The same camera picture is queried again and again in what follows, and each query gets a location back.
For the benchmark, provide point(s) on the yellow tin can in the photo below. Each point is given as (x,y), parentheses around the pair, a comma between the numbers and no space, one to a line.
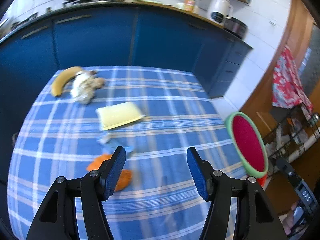
(189,5)

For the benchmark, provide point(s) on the black wire rack cart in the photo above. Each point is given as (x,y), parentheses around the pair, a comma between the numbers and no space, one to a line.
(292,137)

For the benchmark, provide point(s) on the white electric kettle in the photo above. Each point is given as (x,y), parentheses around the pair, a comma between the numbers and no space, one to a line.
(219,11)

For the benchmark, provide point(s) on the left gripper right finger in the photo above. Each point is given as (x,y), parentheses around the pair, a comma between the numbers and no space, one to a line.
(255,216)

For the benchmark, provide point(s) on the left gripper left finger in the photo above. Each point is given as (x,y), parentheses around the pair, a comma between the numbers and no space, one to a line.
(56,216)

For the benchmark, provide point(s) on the wooden door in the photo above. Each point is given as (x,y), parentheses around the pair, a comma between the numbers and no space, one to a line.
(297,35)

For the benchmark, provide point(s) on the blue kitchen cabinets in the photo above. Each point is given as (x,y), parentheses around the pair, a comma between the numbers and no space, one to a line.
(110,34)

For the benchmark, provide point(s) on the white tissue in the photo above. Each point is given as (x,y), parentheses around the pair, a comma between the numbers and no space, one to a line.
(83,89)

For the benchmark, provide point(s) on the blue plaid tablecloth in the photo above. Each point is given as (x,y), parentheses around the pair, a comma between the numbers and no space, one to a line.
(60,137)

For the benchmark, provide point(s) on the pale yellow sponge cloth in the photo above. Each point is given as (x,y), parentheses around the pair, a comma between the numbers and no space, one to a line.
(114,116)

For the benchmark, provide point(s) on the red basin green rim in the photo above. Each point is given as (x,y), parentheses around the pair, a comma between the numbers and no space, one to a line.
(248,144)

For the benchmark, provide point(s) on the red floral cloth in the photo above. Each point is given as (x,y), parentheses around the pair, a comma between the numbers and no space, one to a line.
(287,90)

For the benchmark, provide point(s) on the ginger root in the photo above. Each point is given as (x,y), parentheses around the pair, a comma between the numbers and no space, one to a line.
(98,82)

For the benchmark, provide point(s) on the yellow banana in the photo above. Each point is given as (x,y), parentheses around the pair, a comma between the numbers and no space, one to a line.
(62,79)

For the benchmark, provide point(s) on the person's right hand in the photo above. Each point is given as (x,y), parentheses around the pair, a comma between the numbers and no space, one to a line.
(288,221)

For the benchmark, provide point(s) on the red plastic stool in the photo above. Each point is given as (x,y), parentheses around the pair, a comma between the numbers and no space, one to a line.
(261,181)

